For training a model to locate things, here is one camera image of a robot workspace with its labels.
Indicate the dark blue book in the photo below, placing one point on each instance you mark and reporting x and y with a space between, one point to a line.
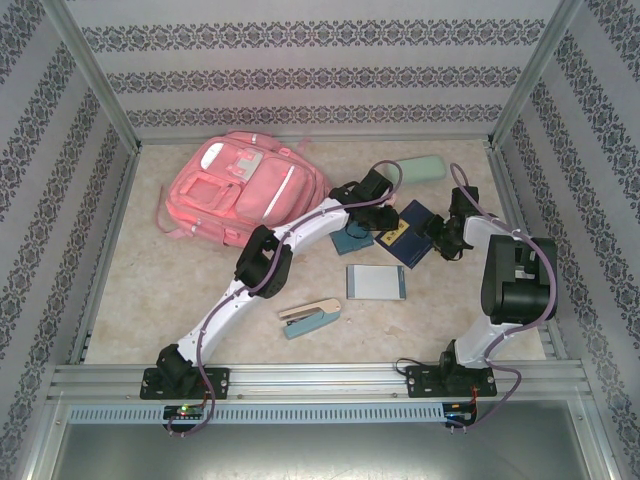
407 247

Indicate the pale green glasses case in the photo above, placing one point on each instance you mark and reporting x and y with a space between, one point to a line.
422 169

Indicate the teal wallet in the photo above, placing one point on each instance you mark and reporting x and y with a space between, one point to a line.
350 244

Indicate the grey notebook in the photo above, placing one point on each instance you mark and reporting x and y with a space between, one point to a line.
375 282

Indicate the pink school backpack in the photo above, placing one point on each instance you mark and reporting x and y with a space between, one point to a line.
250 190

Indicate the blue and beige stapler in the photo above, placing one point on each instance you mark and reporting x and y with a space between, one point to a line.
310 325

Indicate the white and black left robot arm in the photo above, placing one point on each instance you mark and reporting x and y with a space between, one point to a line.
220 310

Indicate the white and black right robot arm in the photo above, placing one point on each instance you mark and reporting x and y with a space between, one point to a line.
520 295

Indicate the small circuit board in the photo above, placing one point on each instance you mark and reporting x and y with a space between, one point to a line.
460 414
185 411

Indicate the grey metal panel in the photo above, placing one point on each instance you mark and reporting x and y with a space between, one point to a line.
320 455

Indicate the aluminium side rail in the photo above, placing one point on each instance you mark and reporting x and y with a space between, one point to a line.
107 250
505 190

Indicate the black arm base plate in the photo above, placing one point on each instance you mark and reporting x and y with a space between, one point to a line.
422 382
217 382

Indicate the aluminium frame post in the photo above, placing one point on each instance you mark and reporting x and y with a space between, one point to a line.
537 70
90 65

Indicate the aluminium mounting rail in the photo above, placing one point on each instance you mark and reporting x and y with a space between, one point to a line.
320 382

